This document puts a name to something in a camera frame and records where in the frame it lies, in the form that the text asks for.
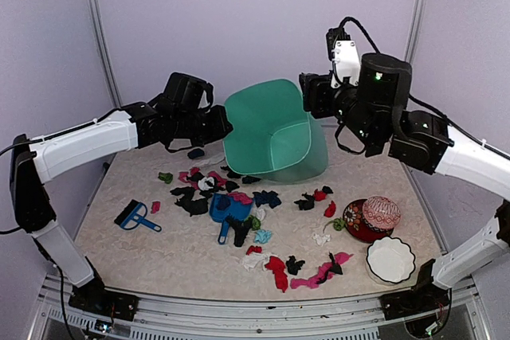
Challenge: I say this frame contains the blue hand brush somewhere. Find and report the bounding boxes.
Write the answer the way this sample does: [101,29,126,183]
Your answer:
[113,199,162,233]

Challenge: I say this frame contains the small black scrap front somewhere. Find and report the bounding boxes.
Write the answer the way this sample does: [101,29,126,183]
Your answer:
[285,255,305,276]

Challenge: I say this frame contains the white paper scrap right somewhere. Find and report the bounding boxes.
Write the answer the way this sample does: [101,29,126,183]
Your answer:
[312,233,331,247]

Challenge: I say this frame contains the navy paper scrap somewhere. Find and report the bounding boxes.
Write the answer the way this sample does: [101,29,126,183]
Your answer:
[253,190,281,209]
[187,148,205,159]

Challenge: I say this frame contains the small red scrap right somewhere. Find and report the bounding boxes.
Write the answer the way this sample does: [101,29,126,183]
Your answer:
[324,201,336,218]

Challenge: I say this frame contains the black red paper scrap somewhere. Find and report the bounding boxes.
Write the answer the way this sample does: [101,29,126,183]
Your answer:
[293,186,333,211]

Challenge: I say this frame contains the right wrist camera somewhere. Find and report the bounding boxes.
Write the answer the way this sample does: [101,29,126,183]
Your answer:
[326,27,360,89]

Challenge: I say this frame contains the teal plastic waste bin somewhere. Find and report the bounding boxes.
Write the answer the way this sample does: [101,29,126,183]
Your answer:
[223,79,328,184]

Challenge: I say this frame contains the green paper scrap left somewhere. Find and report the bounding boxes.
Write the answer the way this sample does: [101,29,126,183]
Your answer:
[158,172,174,185]

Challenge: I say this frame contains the white paper scrap far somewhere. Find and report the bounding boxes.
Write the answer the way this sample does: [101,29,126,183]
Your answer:
[194,153,226,168]

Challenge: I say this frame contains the light blue paper scrap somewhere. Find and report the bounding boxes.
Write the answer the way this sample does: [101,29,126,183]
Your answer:
[254,229,273,244]

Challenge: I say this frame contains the white scalloped bowl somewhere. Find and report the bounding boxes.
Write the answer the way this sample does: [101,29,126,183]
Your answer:
[366,236,416,286]

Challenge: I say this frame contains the small pink paper scrap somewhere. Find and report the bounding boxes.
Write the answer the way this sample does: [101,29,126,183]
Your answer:
[151,201,161,214]

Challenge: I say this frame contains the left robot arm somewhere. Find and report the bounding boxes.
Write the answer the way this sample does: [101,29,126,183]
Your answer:
[7,72,233,312]

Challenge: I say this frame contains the red floral bowl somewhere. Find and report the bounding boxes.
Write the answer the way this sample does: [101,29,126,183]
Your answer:
[342,199,394,244]

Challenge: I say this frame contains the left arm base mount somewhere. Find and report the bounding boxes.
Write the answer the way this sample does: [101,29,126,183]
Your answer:
[69,277,139,322]

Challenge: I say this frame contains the navy paper scrap centre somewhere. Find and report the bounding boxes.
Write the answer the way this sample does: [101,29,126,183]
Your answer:
[253,190,281,209]

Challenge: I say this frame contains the pink patterned bowl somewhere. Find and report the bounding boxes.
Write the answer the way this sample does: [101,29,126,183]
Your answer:
[362,196,402,232]

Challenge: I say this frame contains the white paper scrap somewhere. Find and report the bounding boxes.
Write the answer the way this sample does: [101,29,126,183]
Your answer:
[194,153,226,168]
[312,233,331,247]
[241,252,271,272]

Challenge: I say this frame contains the white paper scrap front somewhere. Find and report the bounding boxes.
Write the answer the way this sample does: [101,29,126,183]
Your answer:
[241,252,271,272]

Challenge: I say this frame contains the green paper scrap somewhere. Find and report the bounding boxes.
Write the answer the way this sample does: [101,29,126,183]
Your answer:
[158,172,174,185]
[323,218,346,232]

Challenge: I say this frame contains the green paper scrap right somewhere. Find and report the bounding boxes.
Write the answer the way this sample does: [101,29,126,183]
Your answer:
[323,218,346,232]

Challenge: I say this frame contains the long pink paper scrap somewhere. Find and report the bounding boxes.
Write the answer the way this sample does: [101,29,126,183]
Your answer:
[289,252,353,290]

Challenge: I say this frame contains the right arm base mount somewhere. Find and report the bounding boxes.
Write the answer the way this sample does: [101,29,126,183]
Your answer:
[379,260,451,320]

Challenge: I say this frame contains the navy paper scrap far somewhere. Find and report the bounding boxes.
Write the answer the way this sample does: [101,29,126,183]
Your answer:
[187,148,205,159]

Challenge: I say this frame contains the red paper scrap front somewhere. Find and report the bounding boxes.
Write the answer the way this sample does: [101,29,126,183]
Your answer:
[264,256,288,293]

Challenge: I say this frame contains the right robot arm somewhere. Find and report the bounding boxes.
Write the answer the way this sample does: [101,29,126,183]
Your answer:
[299,53,509,311]

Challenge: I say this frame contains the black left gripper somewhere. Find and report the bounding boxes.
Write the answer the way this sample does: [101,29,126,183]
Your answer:
[172,103,233,145]

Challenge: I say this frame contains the blue dustpan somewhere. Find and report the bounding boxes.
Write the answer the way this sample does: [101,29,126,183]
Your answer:
[209,193,253,245]

